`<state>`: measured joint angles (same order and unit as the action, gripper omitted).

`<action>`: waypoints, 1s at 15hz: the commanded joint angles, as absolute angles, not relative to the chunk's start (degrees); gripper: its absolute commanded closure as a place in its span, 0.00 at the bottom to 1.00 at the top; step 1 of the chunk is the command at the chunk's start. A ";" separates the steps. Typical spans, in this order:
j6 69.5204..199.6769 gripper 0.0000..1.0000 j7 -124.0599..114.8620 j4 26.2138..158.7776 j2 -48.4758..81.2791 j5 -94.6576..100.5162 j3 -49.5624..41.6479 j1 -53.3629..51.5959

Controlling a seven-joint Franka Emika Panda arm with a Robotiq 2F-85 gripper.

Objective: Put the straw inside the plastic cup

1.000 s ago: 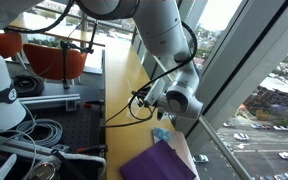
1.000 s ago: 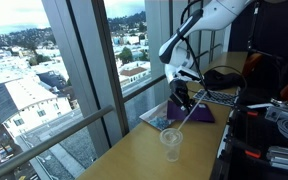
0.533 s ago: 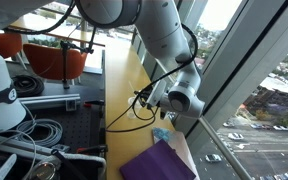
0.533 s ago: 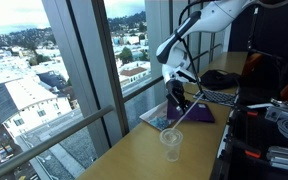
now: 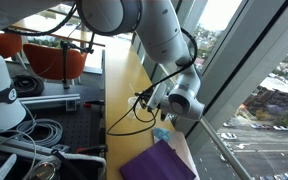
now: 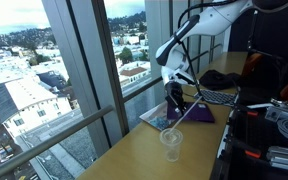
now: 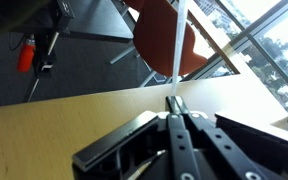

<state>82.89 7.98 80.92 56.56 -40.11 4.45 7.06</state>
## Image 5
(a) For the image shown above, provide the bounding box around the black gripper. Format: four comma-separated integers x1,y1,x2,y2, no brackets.
135,91,161,116

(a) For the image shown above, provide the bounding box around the clear plastic straw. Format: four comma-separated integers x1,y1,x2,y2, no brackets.
128,82,139,101

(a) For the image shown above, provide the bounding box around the clear plastic cup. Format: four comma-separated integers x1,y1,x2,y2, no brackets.
126,96,142,120

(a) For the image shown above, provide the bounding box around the red black clamp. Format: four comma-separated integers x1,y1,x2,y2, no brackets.
83,99,106,109
76,143,107,155

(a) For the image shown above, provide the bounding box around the blue white patterned book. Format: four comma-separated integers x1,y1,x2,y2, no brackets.
151,126,200,180

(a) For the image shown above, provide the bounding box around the purple book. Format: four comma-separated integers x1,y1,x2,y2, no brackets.
118,139,197,180

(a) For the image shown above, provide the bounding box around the black perforated breadboard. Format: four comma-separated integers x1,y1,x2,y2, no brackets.
33,108,105,150

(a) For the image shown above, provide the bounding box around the black tripod stand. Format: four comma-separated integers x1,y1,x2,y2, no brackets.
59,32,95,90

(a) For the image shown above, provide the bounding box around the aluminium extrusion bar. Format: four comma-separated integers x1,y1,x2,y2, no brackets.
18,93,82,112

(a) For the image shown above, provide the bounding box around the metal window railing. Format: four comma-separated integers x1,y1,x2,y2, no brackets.
199,116,254,180

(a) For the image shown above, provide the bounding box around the large orange chair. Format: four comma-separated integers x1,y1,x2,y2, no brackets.
22,43,89,81

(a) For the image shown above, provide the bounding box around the round glass lens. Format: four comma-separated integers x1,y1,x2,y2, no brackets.
26,159,57,180

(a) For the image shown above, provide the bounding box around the desk with metal legs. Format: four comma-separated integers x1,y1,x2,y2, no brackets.
9,14,107,48

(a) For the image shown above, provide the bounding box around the white wrapped cable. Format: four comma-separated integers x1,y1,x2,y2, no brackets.
55,152,108,168

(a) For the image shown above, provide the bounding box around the coiled grey cable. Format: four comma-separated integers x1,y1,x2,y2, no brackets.
15,117,64,148

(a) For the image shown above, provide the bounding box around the grey window frame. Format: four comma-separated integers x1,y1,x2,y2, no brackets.
170,0,288,135

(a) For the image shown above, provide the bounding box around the coiled black cable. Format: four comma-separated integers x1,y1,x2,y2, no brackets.
11,74,46,98

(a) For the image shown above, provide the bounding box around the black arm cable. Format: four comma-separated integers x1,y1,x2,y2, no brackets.
3,2,79,37

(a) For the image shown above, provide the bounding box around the long aluminium rail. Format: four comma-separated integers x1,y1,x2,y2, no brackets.
0,134,69,158

